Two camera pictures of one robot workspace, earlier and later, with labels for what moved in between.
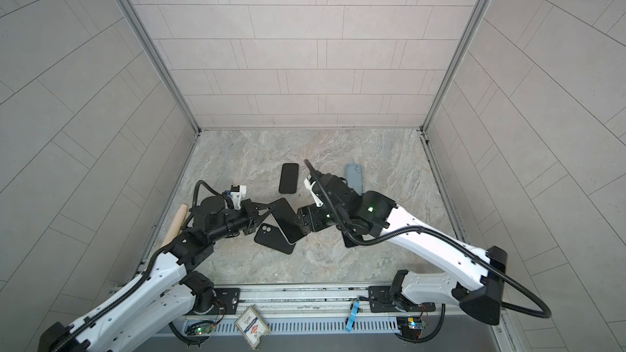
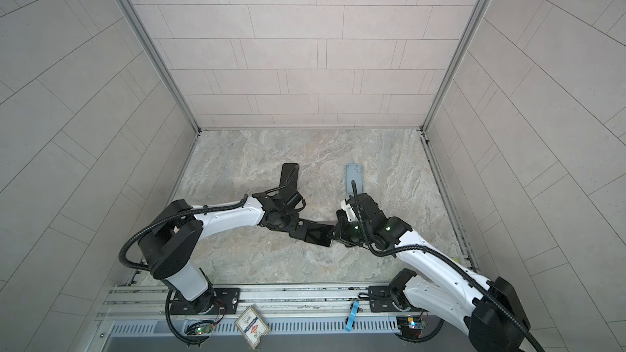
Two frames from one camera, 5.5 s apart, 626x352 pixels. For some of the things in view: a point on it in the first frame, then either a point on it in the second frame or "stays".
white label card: (252, 327) stays
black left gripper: (250, 217) → (295, 217)
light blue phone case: (354, 177) stays
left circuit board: (204, 329) stays
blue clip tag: (351, 319) stays
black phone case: (288, 178) stays
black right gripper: (315, 223) → (339, 231)
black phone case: (272, 237) → (312, 232)
